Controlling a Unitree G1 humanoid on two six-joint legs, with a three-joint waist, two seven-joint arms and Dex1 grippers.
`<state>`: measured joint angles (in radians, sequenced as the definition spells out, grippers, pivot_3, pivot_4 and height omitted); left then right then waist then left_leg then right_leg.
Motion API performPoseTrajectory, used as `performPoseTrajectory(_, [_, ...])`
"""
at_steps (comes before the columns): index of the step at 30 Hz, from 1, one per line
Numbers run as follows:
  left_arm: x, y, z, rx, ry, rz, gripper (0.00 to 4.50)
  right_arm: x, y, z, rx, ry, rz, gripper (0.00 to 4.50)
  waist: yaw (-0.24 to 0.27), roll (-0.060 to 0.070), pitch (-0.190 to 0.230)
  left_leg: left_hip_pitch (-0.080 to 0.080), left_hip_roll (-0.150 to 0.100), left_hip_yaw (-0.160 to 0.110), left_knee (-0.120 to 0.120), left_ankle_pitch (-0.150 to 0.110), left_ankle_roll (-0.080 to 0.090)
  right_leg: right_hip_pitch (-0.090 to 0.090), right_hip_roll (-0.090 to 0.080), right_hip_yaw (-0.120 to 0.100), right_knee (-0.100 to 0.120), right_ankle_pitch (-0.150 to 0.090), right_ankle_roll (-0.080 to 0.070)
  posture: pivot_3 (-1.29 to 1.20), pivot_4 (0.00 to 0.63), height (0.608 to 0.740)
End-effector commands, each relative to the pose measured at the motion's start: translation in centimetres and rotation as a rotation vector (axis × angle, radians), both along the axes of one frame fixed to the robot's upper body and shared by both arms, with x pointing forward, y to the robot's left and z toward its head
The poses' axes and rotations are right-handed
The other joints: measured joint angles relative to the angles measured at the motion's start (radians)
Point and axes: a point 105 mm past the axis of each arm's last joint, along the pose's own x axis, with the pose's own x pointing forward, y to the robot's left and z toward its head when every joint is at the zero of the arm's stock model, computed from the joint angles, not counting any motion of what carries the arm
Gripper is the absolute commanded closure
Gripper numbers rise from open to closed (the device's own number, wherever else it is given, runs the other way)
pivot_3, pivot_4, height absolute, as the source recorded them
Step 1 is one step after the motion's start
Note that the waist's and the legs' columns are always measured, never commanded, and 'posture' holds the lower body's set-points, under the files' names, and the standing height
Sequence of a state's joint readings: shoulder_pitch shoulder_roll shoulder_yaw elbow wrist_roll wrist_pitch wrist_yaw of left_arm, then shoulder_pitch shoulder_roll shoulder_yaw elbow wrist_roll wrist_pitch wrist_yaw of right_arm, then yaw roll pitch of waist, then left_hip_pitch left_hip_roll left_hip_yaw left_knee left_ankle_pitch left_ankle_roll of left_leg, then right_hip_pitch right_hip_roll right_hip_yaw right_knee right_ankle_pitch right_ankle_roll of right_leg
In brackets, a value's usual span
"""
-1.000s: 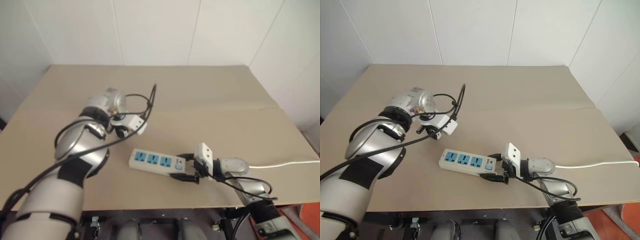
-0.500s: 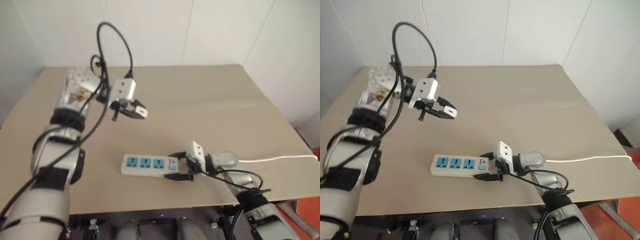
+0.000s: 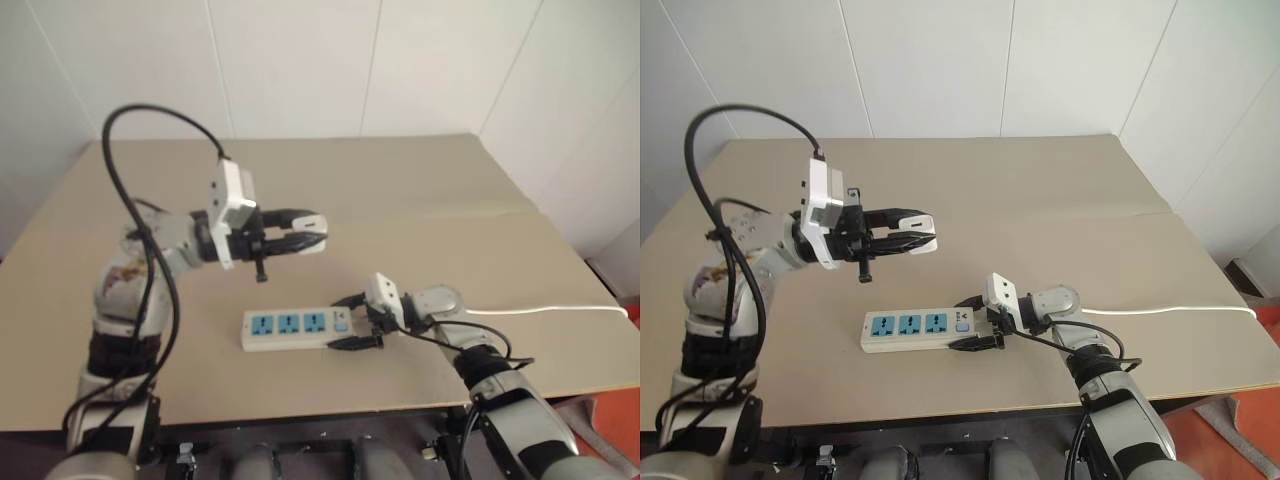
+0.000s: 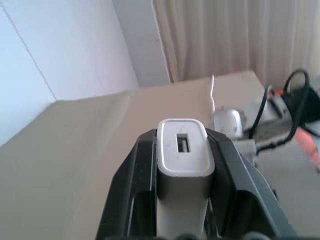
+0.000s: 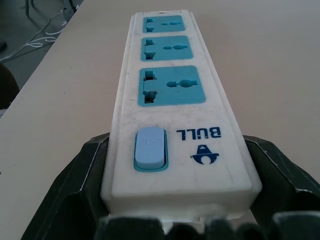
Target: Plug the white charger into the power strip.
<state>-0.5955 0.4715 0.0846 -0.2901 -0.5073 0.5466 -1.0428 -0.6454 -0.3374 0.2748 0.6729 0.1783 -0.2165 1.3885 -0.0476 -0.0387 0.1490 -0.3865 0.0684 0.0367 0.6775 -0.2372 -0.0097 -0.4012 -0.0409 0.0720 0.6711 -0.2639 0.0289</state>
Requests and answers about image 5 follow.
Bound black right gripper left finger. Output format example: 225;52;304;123
21;132;113;240

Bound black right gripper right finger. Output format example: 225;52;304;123
241;134;320;240

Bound white power strip blue sockets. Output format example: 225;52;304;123
99;9;263;227

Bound dark round object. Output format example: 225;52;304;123
0;62;20;110

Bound white cable on floor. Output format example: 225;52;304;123
0;0;66;62

